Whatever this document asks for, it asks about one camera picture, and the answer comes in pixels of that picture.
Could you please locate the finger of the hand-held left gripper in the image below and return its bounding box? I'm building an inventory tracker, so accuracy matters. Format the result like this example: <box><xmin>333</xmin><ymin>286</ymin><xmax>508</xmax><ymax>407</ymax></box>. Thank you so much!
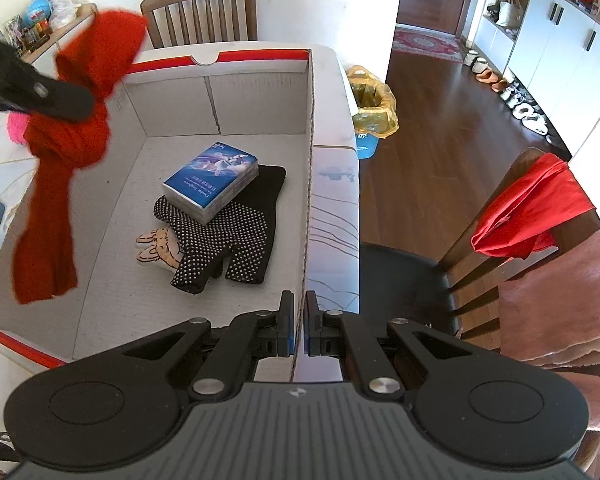
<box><xmin>0</xmin><ymin>35</ymin><xmax>97</xmax><ymax>122</ymax></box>

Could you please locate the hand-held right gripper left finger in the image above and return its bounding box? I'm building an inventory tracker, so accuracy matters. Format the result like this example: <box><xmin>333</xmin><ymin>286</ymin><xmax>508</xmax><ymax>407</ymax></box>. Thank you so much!
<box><xmin>122</xmin><ymin>290</ymin><xmax>297</xmax><ymax>401</ymax></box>

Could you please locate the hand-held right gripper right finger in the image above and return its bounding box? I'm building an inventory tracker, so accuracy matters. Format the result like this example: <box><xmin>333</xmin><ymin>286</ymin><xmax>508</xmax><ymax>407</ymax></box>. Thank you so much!
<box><xmin>304</xmin><ymin>290</ymin><xmax>481</xmax><ymax>403</ymax></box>

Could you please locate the red knitted scarf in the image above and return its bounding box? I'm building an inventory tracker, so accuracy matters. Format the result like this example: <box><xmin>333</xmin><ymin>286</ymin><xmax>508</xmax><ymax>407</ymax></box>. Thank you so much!
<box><xmin>11</xmin><ymin>10</ymin><xmax>150</xmax><ymax>306</ymax></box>

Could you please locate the black dotted glove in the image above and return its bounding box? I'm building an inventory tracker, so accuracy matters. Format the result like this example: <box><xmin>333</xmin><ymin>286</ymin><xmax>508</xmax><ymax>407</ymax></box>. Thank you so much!
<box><xmin>153</xmin><ymin>164</ymin><xmax>287</xmax><ymax>297</ymax></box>

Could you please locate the tan cartoon toy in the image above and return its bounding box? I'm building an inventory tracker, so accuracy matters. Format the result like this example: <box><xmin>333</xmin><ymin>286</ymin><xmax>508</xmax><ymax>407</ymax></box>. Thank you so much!
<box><xmin>135</xmin><ymin>227</ymin><xmax>183</xmax><ymax>273</ymax></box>

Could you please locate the red and white cardboard box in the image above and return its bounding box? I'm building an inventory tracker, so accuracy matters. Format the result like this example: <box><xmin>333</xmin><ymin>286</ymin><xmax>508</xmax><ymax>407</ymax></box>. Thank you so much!
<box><xmin>0</xmin><ymin>49</ymin><xmax>315</xmax><ymax>378</ymax></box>

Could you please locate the blue tissue pack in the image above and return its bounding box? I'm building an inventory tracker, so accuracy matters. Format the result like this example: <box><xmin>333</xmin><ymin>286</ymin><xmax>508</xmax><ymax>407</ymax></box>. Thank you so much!
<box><xmin>161</xmin><ymin>141</ymin><xmax>259</xmax><ymax>226</ymax></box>

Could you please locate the pink plush ball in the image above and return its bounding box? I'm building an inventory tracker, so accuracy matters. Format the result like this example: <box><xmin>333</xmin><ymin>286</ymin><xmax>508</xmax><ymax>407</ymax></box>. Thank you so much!
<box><xmin>7</xmin><ymin>112</ymin><xmax>33</xmax><ymax>146</ymax></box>

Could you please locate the cluster of small toys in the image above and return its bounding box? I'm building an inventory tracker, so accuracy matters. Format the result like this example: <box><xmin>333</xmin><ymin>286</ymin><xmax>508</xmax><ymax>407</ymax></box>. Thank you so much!
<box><xmin>2</xmin><ymin>15</ymin><xmax>51</xmax><ymax>53</ymax></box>

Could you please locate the white sideboard with wooden top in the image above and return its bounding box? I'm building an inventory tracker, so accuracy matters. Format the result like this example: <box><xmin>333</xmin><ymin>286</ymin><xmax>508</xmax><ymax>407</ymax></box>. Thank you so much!
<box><xmin>5</xmin><ymin>2</ymin><xmax>98</xmax><ymax>68</ymax></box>

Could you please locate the clear plastic bag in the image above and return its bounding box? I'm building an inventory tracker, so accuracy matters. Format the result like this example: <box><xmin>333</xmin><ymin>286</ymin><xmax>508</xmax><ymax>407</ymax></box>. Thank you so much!
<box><xmin>49</xmin><ymin>0</ymin><xmax>81</xmax><ymax>31</ymax></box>

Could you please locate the blue globe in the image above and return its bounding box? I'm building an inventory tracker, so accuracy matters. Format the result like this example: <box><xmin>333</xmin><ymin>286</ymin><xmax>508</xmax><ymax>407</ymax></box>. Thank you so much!
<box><xmin>27</xmin><ymin>0</ymin><xmax>53</xmax><ymax>26</ymax></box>

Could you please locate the dark wooden chair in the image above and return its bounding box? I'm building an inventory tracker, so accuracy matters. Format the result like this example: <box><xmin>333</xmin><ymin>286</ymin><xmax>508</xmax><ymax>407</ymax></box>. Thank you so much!
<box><xmin>359</xmin><ymin>147</ymin><xmax>600</xmax><ymax>376</ymax></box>

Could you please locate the yellow trash bag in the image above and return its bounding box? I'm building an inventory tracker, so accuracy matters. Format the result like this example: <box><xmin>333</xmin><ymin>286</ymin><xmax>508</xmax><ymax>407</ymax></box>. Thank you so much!
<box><xmin>345</xmin><ymin>65</ymin><xmax>398</xmax><ymax>138</ymax></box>

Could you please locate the red cloth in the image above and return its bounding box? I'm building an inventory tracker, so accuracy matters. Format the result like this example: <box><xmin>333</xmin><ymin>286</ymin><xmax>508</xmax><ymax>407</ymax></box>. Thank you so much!
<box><xmin>471</xmin><ymin>152</ymin><xmax>597</xmax><ymax>260</ymax></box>

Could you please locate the red patterned rug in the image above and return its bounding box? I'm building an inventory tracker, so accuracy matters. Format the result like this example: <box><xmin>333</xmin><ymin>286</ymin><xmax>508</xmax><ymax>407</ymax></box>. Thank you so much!
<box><xmin>392</xmin><ymin>27</ymin><xmax>466</xmax><ymax>63</ymax></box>

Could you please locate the row of shoes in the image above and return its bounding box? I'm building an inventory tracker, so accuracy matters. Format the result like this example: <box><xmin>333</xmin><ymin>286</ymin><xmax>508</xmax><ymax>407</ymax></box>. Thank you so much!
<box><xmin>462</xmin><ymin>47</ymin><xmax>556</xmax><ymax>146</ymax></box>

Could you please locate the white tote bag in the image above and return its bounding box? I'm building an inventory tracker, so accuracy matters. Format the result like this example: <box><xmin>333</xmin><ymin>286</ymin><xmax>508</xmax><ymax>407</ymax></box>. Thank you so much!
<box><xmin>495</xmin><ymin>0</ymin><xmax>523</xmax><ymax>28</ymax></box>

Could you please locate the white wall cabinet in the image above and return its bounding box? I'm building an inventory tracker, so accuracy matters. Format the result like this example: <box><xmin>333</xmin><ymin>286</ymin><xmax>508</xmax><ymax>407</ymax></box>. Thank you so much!
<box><xmin>467</xmin><ymin>0</ymin><xmax>600</xmax><ymax>161</ymax></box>

